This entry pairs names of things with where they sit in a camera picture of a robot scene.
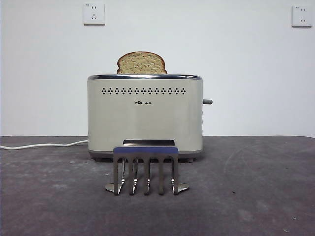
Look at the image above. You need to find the stainless steel toaster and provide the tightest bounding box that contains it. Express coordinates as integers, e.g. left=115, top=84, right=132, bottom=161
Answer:
left=87, top=73, right=204, bottom=163

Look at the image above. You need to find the white power cord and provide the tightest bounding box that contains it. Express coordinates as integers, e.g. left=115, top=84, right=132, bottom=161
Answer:
left=0, top=139, right=89, bottom=150

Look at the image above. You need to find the seeded brown bread slice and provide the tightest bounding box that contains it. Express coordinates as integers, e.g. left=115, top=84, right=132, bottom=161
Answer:
left=116, top=51, right=168, bottom=75

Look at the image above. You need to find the metal toast rack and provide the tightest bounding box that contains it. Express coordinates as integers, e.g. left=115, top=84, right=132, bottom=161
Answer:
left=104, top=145, right=190, bottom=196

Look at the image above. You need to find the white wall socket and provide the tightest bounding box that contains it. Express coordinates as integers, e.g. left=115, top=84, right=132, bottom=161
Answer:
left=291, top=4, right=315, bottom=28
left=82, top=2, right=106, bottom=26

